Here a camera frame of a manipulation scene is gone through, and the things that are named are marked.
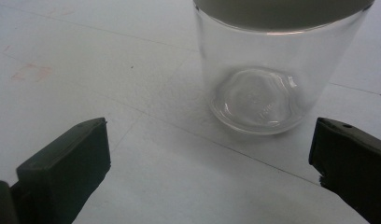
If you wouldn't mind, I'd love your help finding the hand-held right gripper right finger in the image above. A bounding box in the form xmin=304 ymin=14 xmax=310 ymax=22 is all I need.
xmin=308 ymin=117 xmax=381 ymax=224

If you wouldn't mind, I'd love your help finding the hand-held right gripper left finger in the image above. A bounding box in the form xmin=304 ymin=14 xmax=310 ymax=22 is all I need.
xmin=10 ymin=117 xmax=112 ymax=224

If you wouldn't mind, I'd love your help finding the clear glass cup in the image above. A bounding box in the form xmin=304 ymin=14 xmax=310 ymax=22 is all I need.
xmin=192 ymin=0 xmax=376 ymax=136

